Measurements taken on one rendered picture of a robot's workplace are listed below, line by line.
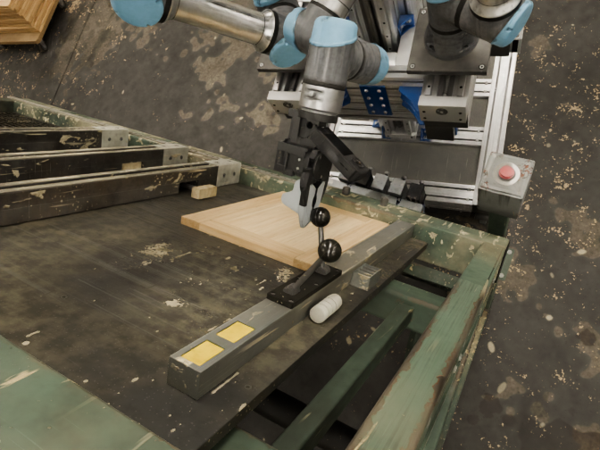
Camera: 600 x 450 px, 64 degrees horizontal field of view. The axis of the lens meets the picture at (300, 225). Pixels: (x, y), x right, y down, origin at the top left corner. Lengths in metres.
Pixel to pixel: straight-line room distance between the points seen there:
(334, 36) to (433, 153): 1.51
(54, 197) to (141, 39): 2.71
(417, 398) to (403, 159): 1.75
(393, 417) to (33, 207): 0.85
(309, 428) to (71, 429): 0.35
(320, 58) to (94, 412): 0.61
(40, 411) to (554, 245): 2.15
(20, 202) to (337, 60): 0.69
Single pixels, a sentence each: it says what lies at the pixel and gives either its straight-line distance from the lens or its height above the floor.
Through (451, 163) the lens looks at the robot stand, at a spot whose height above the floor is 0.21.
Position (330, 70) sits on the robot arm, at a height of 1.60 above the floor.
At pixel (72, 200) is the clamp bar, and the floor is 1.46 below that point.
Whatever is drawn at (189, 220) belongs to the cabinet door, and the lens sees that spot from 1.17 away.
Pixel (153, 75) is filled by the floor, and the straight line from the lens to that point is 3.52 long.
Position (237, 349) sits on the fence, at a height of 1.65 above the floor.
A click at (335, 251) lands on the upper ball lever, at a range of 0.74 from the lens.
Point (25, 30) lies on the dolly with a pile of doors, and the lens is 4.39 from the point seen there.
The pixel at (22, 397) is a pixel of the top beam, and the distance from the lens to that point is 0.48.
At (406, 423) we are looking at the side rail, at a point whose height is 1.66.
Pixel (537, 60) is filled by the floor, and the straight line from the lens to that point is 2.79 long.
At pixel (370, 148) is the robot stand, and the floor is 0.21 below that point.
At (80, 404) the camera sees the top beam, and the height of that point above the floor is 1.89.
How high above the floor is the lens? 2.24
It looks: 63 degrees down
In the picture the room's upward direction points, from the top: 45 degrees counter-clockwise
